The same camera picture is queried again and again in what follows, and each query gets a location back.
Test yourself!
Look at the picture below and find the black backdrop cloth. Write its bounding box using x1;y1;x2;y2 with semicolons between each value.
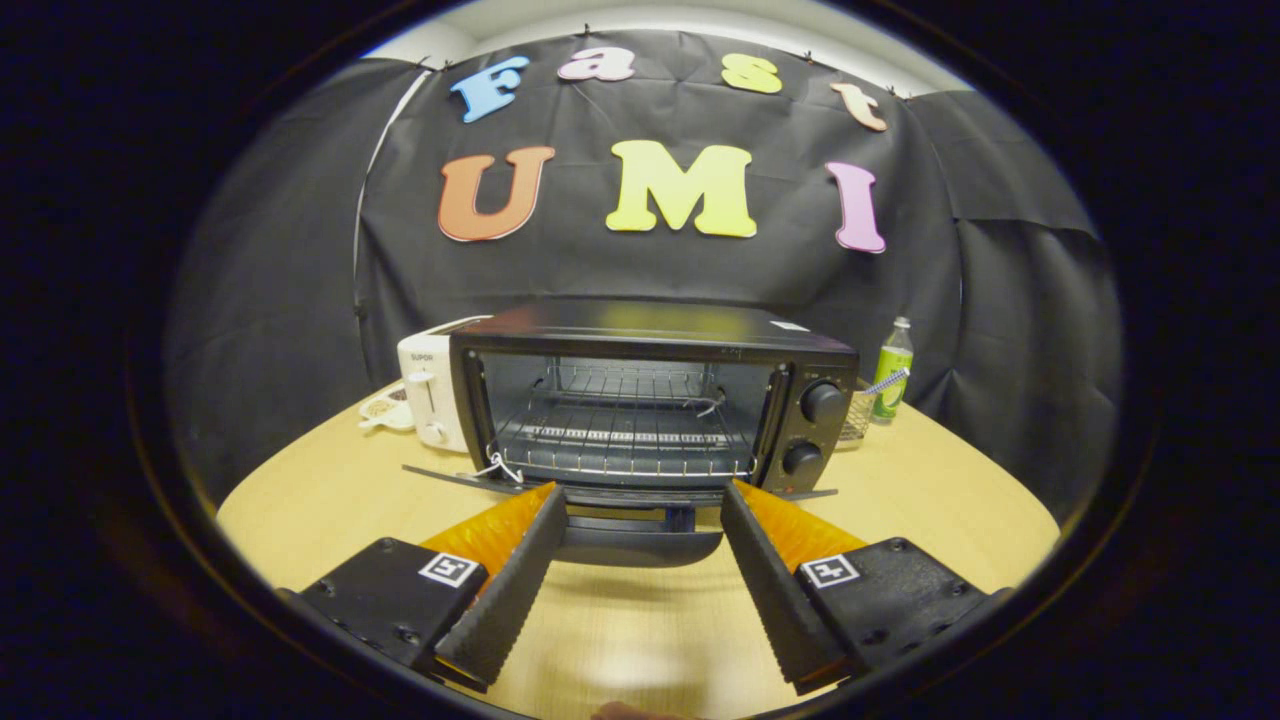
165;28;1126;521

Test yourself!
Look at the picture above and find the small white dish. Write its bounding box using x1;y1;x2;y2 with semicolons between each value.
358;388;416;433

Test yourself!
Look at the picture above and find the green drink bottle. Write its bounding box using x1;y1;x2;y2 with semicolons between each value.
872;316;915;425

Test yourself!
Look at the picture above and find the metal wire basket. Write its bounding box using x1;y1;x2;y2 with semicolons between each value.
838;385;881;449

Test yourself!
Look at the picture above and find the white pop-up toaster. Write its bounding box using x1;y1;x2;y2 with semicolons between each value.
397;316;491;453

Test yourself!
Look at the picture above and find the black toaster oven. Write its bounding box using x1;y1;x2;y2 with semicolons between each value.
402;298;861;569

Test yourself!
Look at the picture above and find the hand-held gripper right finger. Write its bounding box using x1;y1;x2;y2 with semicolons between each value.
720;478;1011;696

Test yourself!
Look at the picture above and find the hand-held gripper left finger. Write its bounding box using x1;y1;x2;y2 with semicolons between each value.
285;482;569;693

